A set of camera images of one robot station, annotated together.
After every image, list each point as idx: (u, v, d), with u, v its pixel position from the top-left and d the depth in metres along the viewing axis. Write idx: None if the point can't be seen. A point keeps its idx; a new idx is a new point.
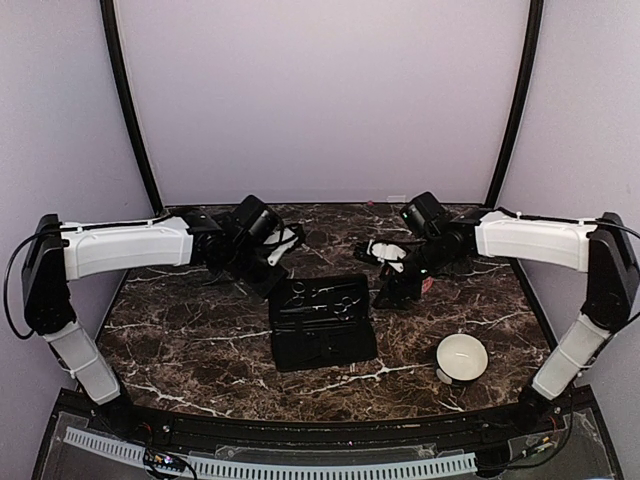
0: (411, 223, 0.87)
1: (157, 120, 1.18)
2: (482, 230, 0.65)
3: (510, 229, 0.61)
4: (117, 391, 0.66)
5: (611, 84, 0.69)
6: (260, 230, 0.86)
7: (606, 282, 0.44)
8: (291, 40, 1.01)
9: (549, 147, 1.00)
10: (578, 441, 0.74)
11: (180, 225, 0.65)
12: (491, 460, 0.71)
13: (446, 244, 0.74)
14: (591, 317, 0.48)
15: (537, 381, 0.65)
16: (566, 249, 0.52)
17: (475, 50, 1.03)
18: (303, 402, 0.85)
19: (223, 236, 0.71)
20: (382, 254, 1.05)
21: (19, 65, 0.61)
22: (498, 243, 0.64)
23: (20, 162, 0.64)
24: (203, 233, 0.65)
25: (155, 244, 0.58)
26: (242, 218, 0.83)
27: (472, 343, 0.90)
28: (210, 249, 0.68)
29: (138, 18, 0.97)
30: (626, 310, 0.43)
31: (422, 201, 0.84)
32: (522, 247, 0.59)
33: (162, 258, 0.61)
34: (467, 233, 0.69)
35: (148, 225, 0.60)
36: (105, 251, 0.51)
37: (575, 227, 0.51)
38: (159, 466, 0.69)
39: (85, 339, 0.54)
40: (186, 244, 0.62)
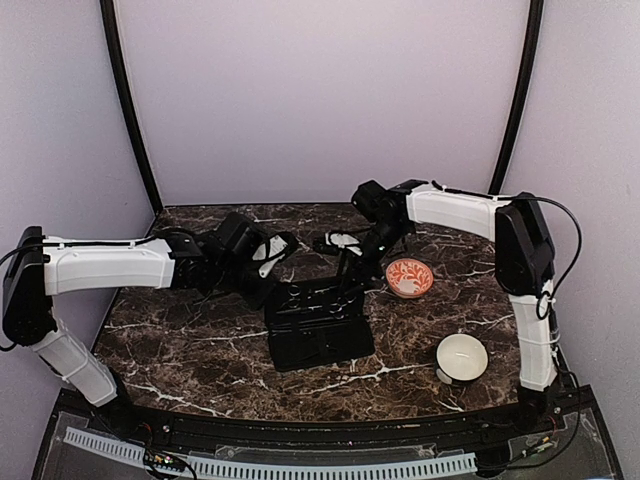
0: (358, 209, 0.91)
1: (157, 120, 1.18)
2: (412, 200, 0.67)
3: (436, 200, 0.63)
4: (114, 392, 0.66)
5: (611, 84, 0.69)
6: (245, 246, 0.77)
7: (510, 252, 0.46)
8: (291, 41, 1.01)
9: (549, 147, 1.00)
10: (579, 442, 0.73)
11: (164, 247, 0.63)
12: (491, 460, 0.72)
13: (383, 211, 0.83)
14: (505, 287, 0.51)
15: (525, 379, 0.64)
16: (476, 218, 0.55)
17: (475, 51, 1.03)
18: (303, 402, 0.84)
19: (206, 261, 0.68)
20: (341, 242, 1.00)
21: (20, 66, 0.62)
22: (425, 212, 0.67)
23: (20, 163, 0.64)
24: (186, 258, 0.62)
25: (136, 265, 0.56)
26: (225, 237, 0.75)
27: (470, 342, 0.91)
28: (192, 274, 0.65)
29: (138, 18, 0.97)
30: (528, 278, 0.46)
31: (360, 188, 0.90)
32: (443, 217, 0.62)
33: (144, 279, 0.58)
34: (399, 201, 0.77)
35: (130, 246, 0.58)
36: (86, 269, 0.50)
37: (489, 202, 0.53)
38: (159, 466, 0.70)
39: (73, 347, 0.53)
40: (168, 267, 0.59)
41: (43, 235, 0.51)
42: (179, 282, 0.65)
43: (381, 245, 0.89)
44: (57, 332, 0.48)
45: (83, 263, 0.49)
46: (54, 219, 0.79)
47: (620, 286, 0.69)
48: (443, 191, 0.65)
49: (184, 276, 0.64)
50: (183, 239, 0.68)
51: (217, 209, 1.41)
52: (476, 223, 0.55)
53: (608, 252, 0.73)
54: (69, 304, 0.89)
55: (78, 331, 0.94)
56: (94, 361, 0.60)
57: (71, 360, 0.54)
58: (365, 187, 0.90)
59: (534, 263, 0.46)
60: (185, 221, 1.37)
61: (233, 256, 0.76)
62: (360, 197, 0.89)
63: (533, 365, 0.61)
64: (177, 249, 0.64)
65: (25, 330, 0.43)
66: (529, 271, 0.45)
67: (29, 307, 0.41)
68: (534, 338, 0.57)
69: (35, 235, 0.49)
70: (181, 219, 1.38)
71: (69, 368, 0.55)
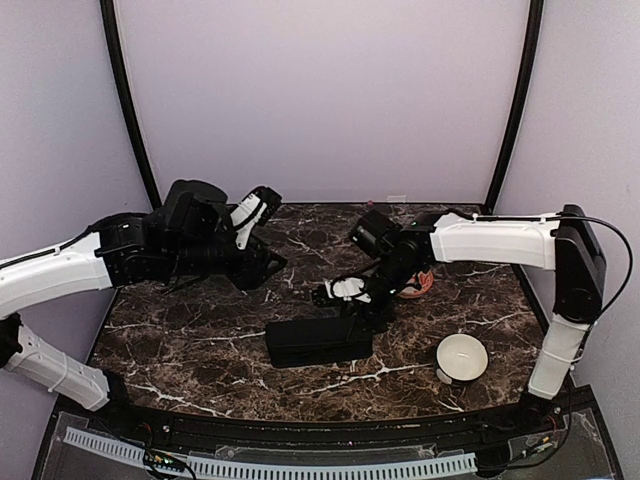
0: (363, 246, 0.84)
1: (157, 120, 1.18)
2: (439, 237, 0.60)
3: (467, 232, 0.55)
4: (105, 395, 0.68)
5: (611, 84, 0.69)
6: (195, 222, 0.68)
7: (573, 280, 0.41)
8: (290, 42, 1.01)
9: (549, 147, 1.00)
10: (578, 441, 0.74)
11: (90, 243, 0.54)
12: (492, 460, 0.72)
13: (402, 255, 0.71)
14: (562, 314, 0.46)
15: (533, 387, 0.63)
16: (524, 247, 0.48)
17: (475, 51, 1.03)
18: (303, 402, 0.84)
19: (148, 250, 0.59)
20: (346, 292, 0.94)
21: (20, 67, 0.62)
22: (458, 249, 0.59)
23: (20, 163, 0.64)
24: (117, 251, 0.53)
25: (68, 274, 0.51)
26: (169, 215, 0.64)
27: (470, 343, 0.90)
28: (133, 268, 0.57)
29: (138, 18, 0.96)
30: (597, 303, 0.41)
31: (360, 221, 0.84)
32: (481, 250, 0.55)
33: (82, 285, 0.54)
34: (421, 241, 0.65)
35: (56, 252, 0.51)
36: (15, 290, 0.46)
37: (535, 226, 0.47)
38: (159, 467, 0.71)
39: (45, 362, 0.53)
40: (99, 267, 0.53)
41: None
42: (126, 277, 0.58)
43: (392, 288, 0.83)
44: (21, 353, 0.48)
45: (10, 284, 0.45)
46: (54, 219, 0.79)
47: (621, 287, 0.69)
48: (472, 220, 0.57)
49: (123, 272, 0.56)
50: (122, 227, 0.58)
51: None
52: (525, 253, 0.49)
53: (609, 252, 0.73)
54: (67, 305, 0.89)
55: (77, 331, 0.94)
56: (73, 371, 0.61)
57: (52, 373, 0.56)
58: (368, 222, 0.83)
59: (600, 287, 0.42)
60: None
61: (181, 234, 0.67)
62: (364, 233, 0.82)
63: (557, 379, 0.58)
64: (108, 243, 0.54)
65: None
66: (597, 296, 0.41)
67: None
68: (562, 356, 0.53)
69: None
70: None
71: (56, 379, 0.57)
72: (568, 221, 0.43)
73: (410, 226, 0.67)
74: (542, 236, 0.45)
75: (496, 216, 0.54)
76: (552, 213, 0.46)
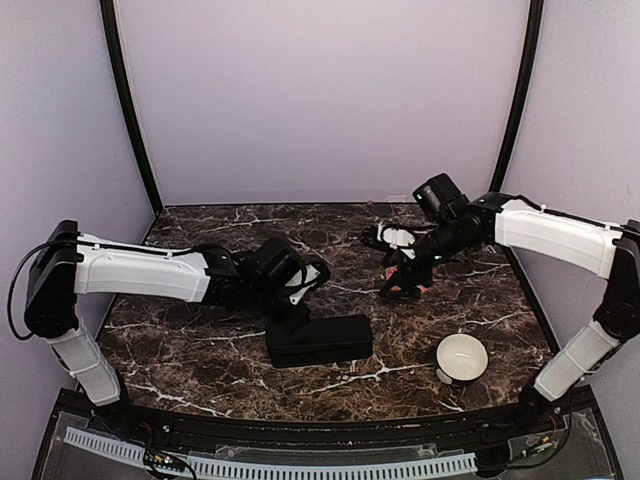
0: (423, 205, 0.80)
1: (157, 120, 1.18)
2: (505, 220, 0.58)
3: (533, 220, 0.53)
4: (117, 395, 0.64)
5: (611, 84, 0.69)
6: (281, 276, 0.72)
7: (624, 293, 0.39)
8: (291, 42, 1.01)
9: (550, 147, 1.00)
10: (578, 440, 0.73)
11: (200, 261, 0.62)
12: (491, 459, 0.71)
13: (464, 228, 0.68)
14: (602, 326, 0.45)
15: (538, 381, 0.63)
16: (582, 250, 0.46)
17: (475, 51, 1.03)
18: (303, 402, 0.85)
19: (239, 282, 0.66)
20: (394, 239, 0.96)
21: (20, 67, 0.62)
22: (518, 236, 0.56)
23: (20, 164, 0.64)
24: (221, 276, 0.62)
25: (165, 277, 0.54)
26: (263, 261, 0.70)
27: (470, 342, 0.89)
28: (224, 294, 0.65)
29: (138, 18, 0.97)
30: None
31: (430, 180, 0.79)
32: (541, 243, 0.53)
33: (170, 289, 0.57)
34: (486, 219, 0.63)
35: (166, 256, 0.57)
36: (114, 273, 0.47)
37: (600, 231, 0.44)
38: (159, 466, 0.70)
39: (87, 342, 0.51)
40: (203, 283, 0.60)
41: (77, 229, 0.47)
42: (211, 298, 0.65)
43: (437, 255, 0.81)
44: (76, 330, 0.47)
45: (113, 266, 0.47)
46: (54, 219, 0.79)
47: None
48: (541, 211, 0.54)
49: (216, 294, 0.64)
50: (220, 256, 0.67)
51: (217, 209, 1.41)
52: (582, 256, 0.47)
53: None
54: None
55: None
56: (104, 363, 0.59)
57: (84, 359, 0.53)
58: (437, 180, 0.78)
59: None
60: (186, 221, 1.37)
61: (267, 281, 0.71)
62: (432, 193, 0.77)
63: (566, 382, 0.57)
64: (214, 265, 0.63)
65: (41, 321, 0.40)
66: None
67: (50, 302, 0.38)
68: (578, 359, 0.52)
69: (69, 230, 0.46)
70: (181, 219, 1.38)
71: (81, 366, 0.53)
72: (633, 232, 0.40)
73: (479, 201, 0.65)
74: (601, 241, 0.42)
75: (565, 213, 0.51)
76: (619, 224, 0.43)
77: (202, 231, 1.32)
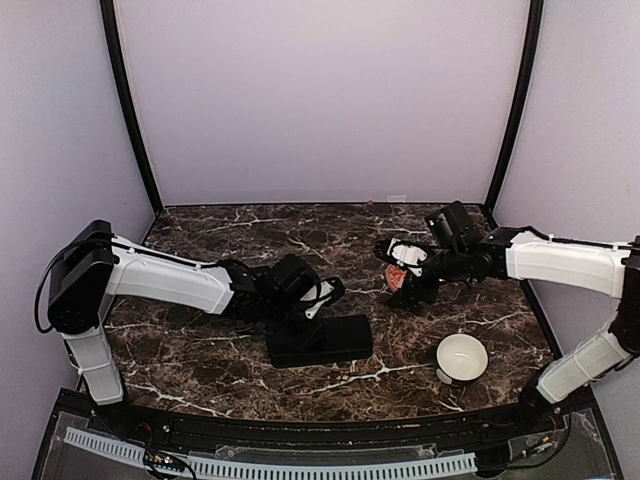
0: (436, 232, 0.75)
1: (157, 120, 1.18)
2: (514, 254, 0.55)
3: (542, 252, 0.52)
4: (120, 395, 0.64)
5: (612, 84, 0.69)
6: (297, 291, 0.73)
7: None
8: (291, 42, 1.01)
9: (549, 148, 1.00)
10: (578, 439, 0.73)
11: (225, 275, 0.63)
12: (492, 459, 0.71)
13: (473, 264, 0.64)
14: (618, 341, 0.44)
15: (541, 382, 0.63)
16: (603, 274, 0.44)
17: (475, 51, 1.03)
18: (303, 402, 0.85)
19: (259, 298, 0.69)
20: (402, 258, 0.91)
21: (19, 67, 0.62)
22: (529, 267, 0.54)
23: (19, 164, 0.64)
24: (243, 293, 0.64)
25: (191, 287, 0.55)
26: (279, 277, 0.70)
27: (470, 342, 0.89)
28: (243, 308, 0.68)
29: (138, 17, 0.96)
30: None
31: (444, 207, 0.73)
32: (554, 272, 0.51)
33: (192, 299, 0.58)
34: (497, 255, 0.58)
35: (195, 267, 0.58)
36: (146, 279, 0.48)
37: (608, 253, 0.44)
38: (159, 466, 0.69)
39: (101, 342, 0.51)
40: (225, 296, 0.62)
41: (110, 230, 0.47)
42: (232, 311, 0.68)
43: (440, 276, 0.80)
44: (96, 329, 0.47)
45: (145, 271, 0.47)
46: (54, 219, 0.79)
47: None
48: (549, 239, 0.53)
49: (236, 308, 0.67)
50: (241, 272, 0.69)
51: (217, 209, 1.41)
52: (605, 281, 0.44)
53: None
54: None
55: None
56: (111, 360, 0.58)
57: (95, 358, 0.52)
58: (451, 208, 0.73)
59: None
60: (186, 221, 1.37)
61: (284, 296, 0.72)
62: (447, 218, 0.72)
63: (570, 386, 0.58)
64: (237, 280, 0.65)
65: (66, 317, 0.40)
66: None
67: (80, 300, 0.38)
68: (585, 367, 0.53)
69: (103, 231, 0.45)
70: (181, 219, 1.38)
71: (90, 364, 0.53)
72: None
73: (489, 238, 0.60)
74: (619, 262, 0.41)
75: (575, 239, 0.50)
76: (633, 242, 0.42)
77: (202, 231, 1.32)
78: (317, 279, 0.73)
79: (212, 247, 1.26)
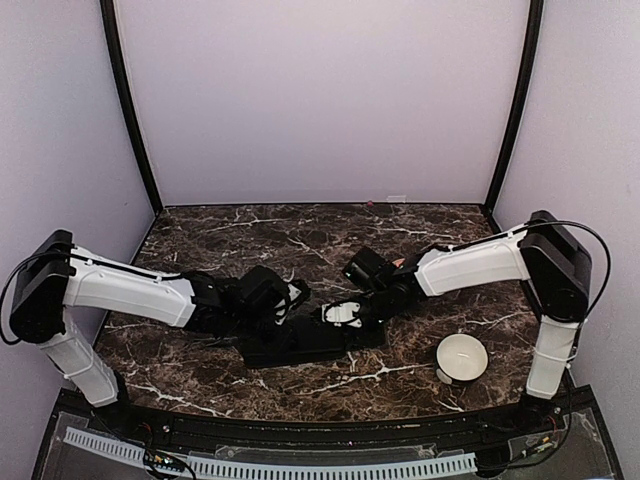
0: (356, 280, 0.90)
1: (157, 120, 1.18)
2: (425, 275, 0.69)
3: (446, 265, 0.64)
4: (115, 396, 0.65)
5: (612, 83, 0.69)
6: (263, 304, 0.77)
7: (551, 281, 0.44)
8: (291, 41, 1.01)
9: (549, 148, 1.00)
10: (579, 440, 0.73)
11: (188, 288, 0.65)
12: (491, 460, 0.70)
13: (394, 296, 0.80)
14: (550, 315, 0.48)
15: (530, 387, 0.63)
16: (501, 264, 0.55)
17: (475, 51, 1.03)
18: (303, 402, 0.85)
19: (224, 311, 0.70)
20: (337, 318, 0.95)
21: (19, 66, 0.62)
22: (442, 279, 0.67)
23: (19, 163, 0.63)
24: (206, 306, 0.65)
25: (156, 301, 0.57)
26: (246, 290, 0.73)
27: (471, 342, 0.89)
28: (205, 321, 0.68)
29: (138, 17, 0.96)
30: (582, 300, 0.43)
31: (355, 257, 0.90)
32: (464, 276, 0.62)
33: (153, 312, 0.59)
34: (409, 283, 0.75)
35: (156, 280, 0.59)
36: (105, 291, 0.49)
37: (505, 241, 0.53)
38: (159, 466, 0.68)
39: (77, 348, 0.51)
40: (187, 310, 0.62)
41: (71, 240, 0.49)
42: (193, 325, 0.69)
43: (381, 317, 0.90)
44: (64, 334, 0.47)
45: (103, 284, 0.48)
46: (54, 218, 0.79)
47: (621, 285, 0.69)
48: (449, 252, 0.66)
49: (199, 320, 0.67)
50: (207, 284, 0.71)
51: (217, 209, 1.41)
52: (503, 269, 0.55)
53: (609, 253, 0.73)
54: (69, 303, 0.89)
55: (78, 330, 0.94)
56: (98, 363, 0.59)
57: (76, 361, 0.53)
58: (359, 257, 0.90)
59: (581, 283, 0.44)
60: (185, 221, 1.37)
61: (250, 309, 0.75)
62: (358, 268, 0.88)
63: (552, 378, 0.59)
64: (200, 293, 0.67)
65: (30, 327, 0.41)
66: (579, 292, 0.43)
67: (40, 311, 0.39)
68: (555, 355, 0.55)
69: (62, 241, 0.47)
70: (181, 219, 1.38)
71: (74, 369, 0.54)
72: (531, 229, 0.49)
73: (399, 271, 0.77)
74: (510, 248, 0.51)
75: (469, 244, 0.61)
76: (519, 225, 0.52)
77: (202, 231, 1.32)
78: (284, 292, 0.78)
79: (212, 247, 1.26)
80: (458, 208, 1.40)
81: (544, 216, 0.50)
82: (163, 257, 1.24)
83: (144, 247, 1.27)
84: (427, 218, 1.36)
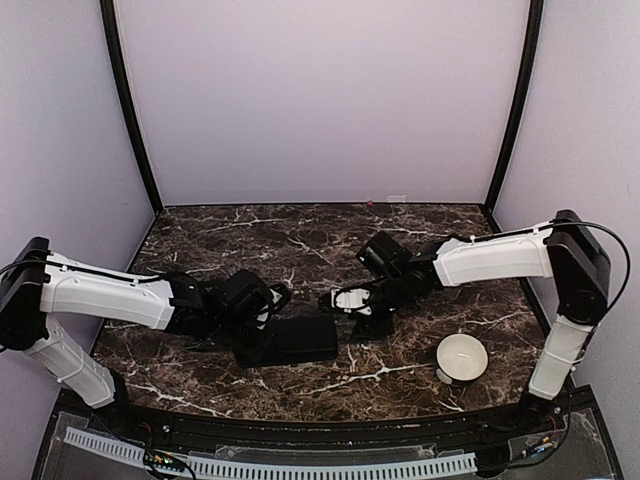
0: (369, 265, 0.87)
1: (157, 121, 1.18)
2: (442, 265, 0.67)
3: (466, 256, 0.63)
4: (111, 396, 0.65)
5: (612, 84, 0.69)
6: (246, 308, 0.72)
7: (574, 281, 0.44)
8: (291, 41, 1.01)
9: (549, 147, 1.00)
10: (579, 440, 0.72)
11: (167, 290, 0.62)
12: (492, 459, 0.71)
13: (409, 283, 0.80)
14: (566, 315, 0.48)
15: (532, 387, 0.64)
16: (524, 260, 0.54)
17: (475, 51, 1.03)
18: (303, 402, 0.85)
19: (204, 314, 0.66)
20: (348, 304, 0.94)
21: (19, 67, 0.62)
22: (460, 272, 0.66)
23: (19, 163, 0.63)
24: (185, 308, 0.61)
25: (136, 306, 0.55)
26: (230, 293, 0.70)
27: (471, 342, 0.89)
28: (187, 324, 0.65)
29: (138, 18, 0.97)
30: (601, 302, 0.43)
31: (370, 242, 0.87)
32: (483, 270, 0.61)
33: (133, 317, 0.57)
34: (427, 271, 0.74)
35: (133, 282, 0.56)
36: (82, 296, 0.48)
37: (530, 237, 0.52)
38: (159, 466, 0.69)
39: (66, 351, 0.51)
40: (166, 313, 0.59)
41: (48, 247, 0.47)
42: (175, 328, 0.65)
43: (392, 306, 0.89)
44: (48, 340, 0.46)
45: (78, 290, 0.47)
46: (54, 218, 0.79)
47: (621, 286, 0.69)
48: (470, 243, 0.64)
49: (179, 323, 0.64)
50: (189, 285, 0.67)
51: (217, 209, 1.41)
52: (523, 265, 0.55)
53: (609, 253, 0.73)
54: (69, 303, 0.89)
55: (78, 330, 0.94)
56: (89, 364, 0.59)
57: (66, 366, 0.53)
58: (375, 243, 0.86)
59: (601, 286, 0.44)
60: (185, 221, 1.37)
61: (233, 313, 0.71)
62: (374, 253, 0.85)
63: (558, 378, 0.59)
64: (181, 295, 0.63)
65: (11, 335, 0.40)
66: (600, 294, 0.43)
67: (17, 319, 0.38)
68: (563, 356, 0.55)
69: (41, 249, 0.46)
70: (181, 219, 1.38)
71: (65, 372, 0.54)
72: (557, 228, 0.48)
73: (417, 258, 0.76)
74: (535, 244, 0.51)
75: (493, 237, 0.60)
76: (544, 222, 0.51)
77: (202, 231, 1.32)
78: (268, 298, 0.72)
79: (212, 247, 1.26)
80: (458, 208, 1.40)
81: (570, 216, 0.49)
82: (163, 257, 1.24)
83: (144, 247, 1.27)
84: (428, 218, 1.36)
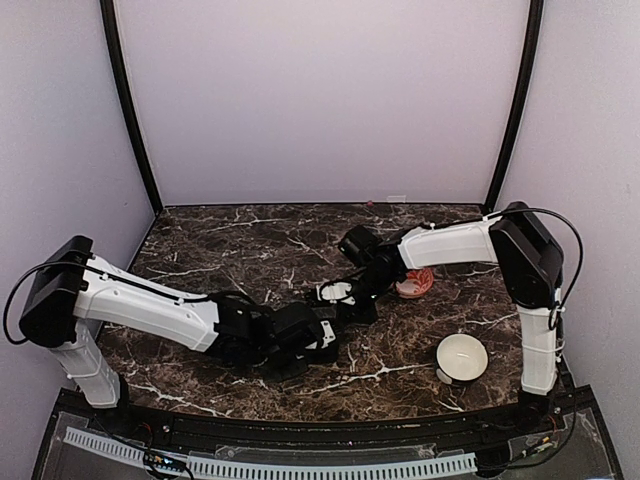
0: (347, 256, 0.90)
1: (156, 121, 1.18)
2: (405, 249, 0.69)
3: (424, 242, 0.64)
4: (114, 402, 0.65)
5: (613, 84, 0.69)
6: (293, 341, 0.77)
7: (517, 268, 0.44)
8: (290, 42, 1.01)
9: (550, 147, 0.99)
10: (578, 441, 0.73)
11: (213, 315, 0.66)
12: (491, 459, 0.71)
13: (379, 269, 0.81)
14: (515, 301, 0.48)
15: (524, 383, 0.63)
16: (475, 246, 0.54)
17: (475, 51, 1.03)
18: (303, 402, 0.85)
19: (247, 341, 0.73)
20: (331, 295, 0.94)
21: (19, 69, 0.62)
22: (420, 256, 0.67)
23: (19, 162, 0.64)
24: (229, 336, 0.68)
25: (178, 323, 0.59)
26: (280, 325, 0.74)
27: (471, 343, 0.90)
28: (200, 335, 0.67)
29: (137, 17, 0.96)
30: (543, 287, 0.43)
31: (347, 234, 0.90)
32: (440, 256, 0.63)
33: (167, 330, 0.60)
34: (393, 257, 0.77)
35: (178, 301, 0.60)
36: (121, 309, 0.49)
37: (480, 225, 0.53)
38: (159, 466, 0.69)
39: (86, 354, 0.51)
40: (207, 338, 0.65)
41: (90, 251, 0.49)
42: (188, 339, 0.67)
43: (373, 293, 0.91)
44: (73, 343, 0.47)
45: (120, 302, 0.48)
46: (54, 219, 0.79)
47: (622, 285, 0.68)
48: (430, 229, 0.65)
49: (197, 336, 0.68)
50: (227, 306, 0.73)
51: (217, 209, 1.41)
52: (473, 253, 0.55)
53: (609, 253, 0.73)
54: None
55: None
56: (102, 367, 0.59)
57: (83, 368, 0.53)
58: (354, 236, 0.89)
59: (545, 271, 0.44)
60: (185, 221, 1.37)
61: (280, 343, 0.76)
62: (351, 244, 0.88)
63: (542, 372, 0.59)
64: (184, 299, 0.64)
65: (41, 335, 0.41)
66: (541, 279, 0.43)
67: (52, 319, 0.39)
68: (541, 348, 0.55)
69: (83, 252, 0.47)
70: (181, 219, 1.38)
71: (79, 372, 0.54)
72: (505, 216, 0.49)
73: (385, 243, 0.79)
74: (482, 231, 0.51)
75: (450, 223, 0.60)
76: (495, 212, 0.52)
77: (203, 231, 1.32)
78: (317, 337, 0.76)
79: (212, 247, 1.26)
80: (458, 208, 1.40)
81: (521, 205, 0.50)
82: (164, 257, 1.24)
83: (144, 246, 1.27)
84: (427, 218, 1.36)
